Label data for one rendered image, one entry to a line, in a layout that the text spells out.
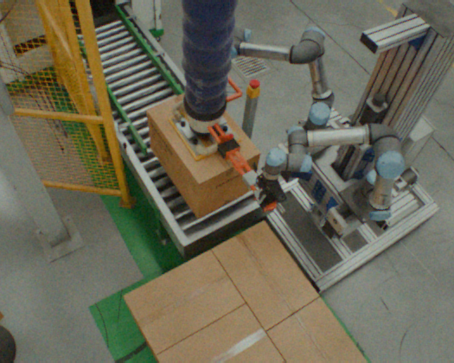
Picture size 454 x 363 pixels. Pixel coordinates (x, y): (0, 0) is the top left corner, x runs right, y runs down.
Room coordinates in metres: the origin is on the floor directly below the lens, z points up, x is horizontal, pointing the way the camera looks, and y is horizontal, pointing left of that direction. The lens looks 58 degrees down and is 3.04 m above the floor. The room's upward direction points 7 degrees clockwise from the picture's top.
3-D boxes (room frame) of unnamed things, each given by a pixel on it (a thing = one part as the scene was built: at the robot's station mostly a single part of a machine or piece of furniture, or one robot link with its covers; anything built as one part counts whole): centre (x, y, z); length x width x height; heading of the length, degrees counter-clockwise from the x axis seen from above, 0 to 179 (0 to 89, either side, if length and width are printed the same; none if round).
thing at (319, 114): (1.67, -0.47, 1.20); 0.13 x 0.12 x 0.14; 166
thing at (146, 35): (2.40, 0.40, 0.50); 2.31 x 0.05 x 0.19; 38
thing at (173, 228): (2.00, 0.92, 0.50); 2.31 x 0.05 x 0.19; 38
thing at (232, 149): (1.36, 0.01, 1.21); 0.10 x 0.08 x 0.06; 127
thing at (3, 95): (1.30, 1.12, 1.62); 0.20 x 0.05 x 0.30; 38
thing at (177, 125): (1.51, 0.24, 1.11); 0.34 x 0.10 x 0.05; 37
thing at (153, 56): (2.64, 0.67, 0.60); 1.60 x 0.10 x 0.09; 38
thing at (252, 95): (2.04, -0.10, 0.50); 0.07 x 0.07 x 1.00; 38
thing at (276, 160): (1.10, -0.20, 1.51); 0.09 x 0.08 x 0.11; 93
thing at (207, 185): (1.56, 0.17, 0.88); 0.60 x 0.40 x 0.40; 39
